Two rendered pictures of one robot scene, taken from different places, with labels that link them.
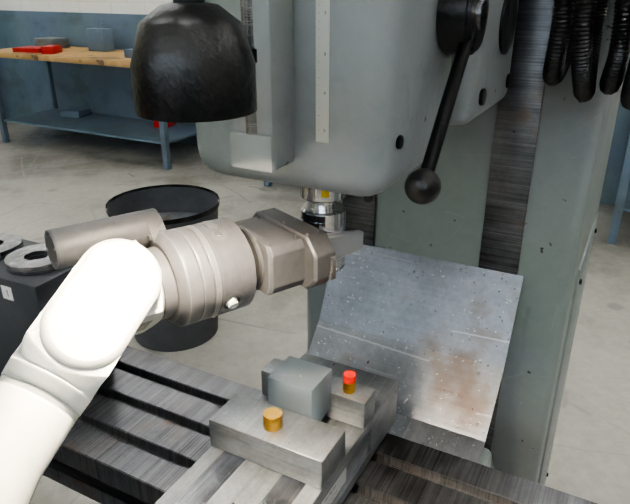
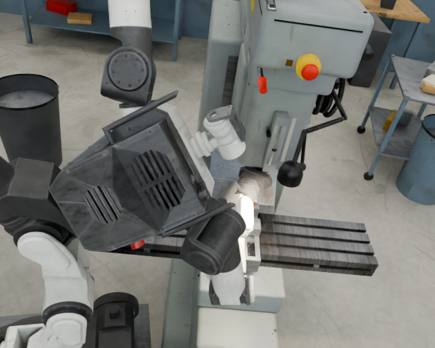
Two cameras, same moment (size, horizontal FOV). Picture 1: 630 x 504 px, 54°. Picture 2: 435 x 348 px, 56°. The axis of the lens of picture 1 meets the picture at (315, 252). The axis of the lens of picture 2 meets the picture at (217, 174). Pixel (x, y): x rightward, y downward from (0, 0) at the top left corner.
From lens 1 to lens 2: 1.06 m
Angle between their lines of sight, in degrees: 32
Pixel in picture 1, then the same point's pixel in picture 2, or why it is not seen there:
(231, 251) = (256, 188)
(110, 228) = (232, 191)
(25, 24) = not seen: outside the picture
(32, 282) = not seen: hidden behind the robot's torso
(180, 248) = (249, 192)
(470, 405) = (268, 195)
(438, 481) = (273, 223)
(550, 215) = not seen: hidden behind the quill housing
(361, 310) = (225, 169)
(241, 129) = (267, 163)
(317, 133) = (281, 159)
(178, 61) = (297, 178)
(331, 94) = (286, 152)
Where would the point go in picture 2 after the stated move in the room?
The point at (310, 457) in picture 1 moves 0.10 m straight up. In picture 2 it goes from (257, 228) to (262, 210)
